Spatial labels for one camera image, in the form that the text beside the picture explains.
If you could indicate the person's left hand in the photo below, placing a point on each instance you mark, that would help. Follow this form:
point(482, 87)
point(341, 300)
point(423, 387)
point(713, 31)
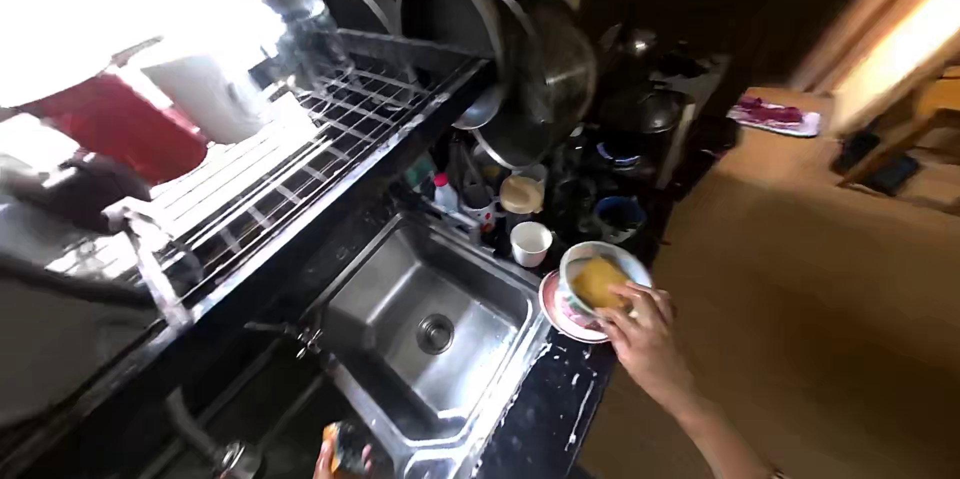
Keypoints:
point(325, 468)

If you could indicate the person's right hand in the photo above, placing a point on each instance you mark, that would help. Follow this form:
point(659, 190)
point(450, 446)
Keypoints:
point(646, 350)

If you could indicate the person's right fingers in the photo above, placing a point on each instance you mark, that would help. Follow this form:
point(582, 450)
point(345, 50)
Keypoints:
point(637, 306)

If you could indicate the person's left fingers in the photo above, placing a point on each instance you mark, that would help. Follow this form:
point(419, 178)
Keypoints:
point(325, 459)

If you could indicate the orange and dark scrubber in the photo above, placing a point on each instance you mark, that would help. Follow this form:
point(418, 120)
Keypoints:
point(346, 447)

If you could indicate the yellow sponge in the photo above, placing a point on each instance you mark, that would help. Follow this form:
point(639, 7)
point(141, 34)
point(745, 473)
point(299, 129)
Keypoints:
point(596, 282)

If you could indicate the person's right forearm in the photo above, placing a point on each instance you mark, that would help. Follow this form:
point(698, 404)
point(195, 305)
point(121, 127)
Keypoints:
point(716, 434)

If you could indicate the white patterned bowl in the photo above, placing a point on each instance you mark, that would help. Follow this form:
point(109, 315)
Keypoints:
point(568, 271)

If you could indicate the metal tap with curved spout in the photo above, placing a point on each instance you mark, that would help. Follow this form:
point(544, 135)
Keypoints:
point(238, 458)

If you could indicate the pink and white plate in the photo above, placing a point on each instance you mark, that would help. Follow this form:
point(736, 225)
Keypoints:
point(550, 300)

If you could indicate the blue-rimmed dark bowl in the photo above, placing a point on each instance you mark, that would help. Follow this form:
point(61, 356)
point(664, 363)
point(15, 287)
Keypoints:
point(619, 216)

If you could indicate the dark kitchen counter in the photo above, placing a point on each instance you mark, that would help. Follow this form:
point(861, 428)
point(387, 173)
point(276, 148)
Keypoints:
point(551, 389)

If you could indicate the white cup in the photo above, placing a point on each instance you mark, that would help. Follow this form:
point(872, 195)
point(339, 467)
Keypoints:
point(531, 242)

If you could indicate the white mug with red dots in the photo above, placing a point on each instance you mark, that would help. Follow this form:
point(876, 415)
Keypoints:
point(481, 215)

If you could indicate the gas stove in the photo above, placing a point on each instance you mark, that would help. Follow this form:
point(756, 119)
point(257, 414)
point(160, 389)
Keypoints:
point(637, 118)

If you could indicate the stainless steel sink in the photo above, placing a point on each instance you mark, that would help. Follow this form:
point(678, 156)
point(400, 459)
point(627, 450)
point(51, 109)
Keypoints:
point(420, 287)

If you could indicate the white bottle with pink cap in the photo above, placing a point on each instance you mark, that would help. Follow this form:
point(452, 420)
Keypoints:
point(445, 195)

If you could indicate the pink and white cloth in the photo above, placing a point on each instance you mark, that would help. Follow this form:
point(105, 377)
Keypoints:
point(772, 115)

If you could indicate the wooden chair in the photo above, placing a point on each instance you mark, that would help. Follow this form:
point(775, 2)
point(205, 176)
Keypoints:
point(907, 135)

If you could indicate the metal dish rack shelf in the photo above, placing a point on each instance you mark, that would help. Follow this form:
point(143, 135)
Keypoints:
point(352, 135)

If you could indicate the large round metal pan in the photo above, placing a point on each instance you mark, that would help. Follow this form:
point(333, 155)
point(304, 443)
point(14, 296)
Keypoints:
point(446, 10)

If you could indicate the dark round pot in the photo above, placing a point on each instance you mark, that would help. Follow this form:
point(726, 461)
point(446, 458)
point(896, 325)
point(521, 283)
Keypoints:
point(97, 190)

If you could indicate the white container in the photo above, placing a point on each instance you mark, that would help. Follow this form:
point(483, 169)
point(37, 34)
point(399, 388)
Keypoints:
point(206, 92)

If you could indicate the red container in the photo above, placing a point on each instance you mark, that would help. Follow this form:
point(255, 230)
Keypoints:
point(124, 126)

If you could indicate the round dark pan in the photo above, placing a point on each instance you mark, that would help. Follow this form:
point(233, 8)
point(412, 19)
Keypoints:
point(351, 4)

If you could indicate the wooden door frame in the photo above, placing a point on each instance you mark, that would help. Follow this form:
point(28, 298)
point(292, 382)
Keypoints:
point(862, 21)

